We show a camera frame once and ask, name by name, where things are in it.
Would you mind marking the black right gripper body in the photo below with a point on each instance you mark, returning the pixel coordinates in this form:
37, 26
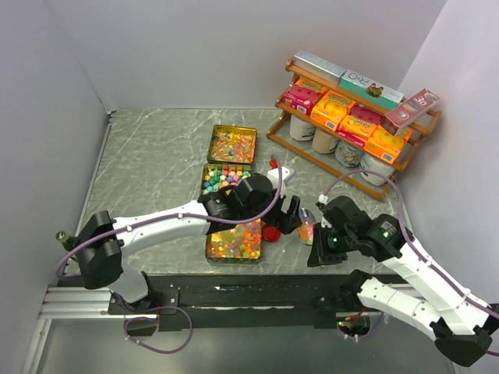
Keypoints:
336, 245

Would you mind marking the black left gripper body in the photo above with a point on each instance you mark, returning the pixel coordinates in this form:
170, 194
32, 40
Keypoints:
277, 216

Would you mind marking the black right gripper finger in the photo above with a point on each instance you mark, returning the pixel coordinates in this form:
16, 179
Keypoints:
316, 256
319, 228

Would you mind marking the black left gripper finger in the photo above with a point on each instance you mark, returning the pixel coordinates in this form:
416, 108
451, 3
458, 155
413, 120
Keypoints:
293, 209
288, 225

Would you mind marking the clear glass jar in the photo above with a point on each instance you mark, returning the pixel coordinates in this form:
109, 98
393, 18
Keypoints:
305, 231

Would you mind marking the gold tin of gummy candies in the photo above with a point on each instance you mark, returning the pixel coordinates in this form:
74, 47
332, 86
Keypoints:
241, 244

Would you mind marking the gold tin of star candies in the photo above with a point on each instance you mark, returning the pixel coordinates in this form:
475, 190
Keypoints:
217, 176

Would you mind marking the gold tin of stick candies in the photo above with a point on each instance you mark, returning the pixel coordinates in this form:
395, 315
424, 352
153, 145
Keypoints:
232, 144

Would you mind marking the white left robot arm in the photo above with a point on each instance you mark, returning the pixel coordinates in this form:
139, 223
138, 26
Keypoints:
105, 243

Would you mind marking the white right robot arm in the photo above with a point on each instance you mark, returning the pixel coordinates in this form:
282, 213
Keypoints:
460, 324

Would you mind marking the red jar lid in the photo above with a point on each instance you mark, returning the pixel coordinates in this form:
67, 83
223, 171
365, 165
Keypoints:
270, 233

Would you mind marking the beige cup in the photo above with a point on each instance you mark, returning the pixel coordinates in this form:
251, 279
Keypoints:
323, 142

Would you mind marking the monkey print cup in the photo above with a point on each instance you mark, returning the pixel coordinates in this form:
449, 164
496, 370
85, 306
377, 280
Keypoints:
348, 155

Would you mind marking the wooden two-tier shelf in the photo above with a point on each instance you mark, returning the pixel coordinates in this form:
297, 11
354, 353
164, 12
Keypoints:
279, 132

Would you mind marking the white printed cup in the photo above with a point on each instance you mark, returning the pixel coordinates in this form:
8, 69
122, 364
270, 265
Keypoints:
375, 171

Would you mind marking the orange yellow sponge box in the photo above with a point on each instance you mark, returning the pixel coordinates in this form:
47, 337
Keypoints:
386, 146

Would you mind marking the pink orange sponge box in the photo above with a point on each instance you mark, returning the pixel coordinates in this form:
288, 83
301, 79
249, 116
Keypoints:
359, 124

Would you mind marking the red long box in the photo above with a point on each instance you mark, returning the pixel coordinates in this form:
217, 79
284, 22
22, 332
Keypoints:
398, 119

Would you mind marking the teal cat box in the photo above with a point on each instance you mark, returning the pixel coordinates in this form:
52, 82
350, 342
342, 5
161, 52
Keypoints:
368, 89

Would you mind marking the silver long box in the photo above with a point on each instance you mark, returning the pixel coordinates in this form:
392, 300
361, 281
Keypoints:
318, 66

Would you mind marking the green champagne bottle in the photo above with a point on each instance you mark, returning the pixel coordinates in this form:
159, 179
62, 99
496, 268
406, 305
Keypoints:
69, 242

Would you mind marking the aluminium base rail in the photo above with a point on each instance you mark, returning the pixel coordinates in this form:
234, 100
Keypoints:
75, 303

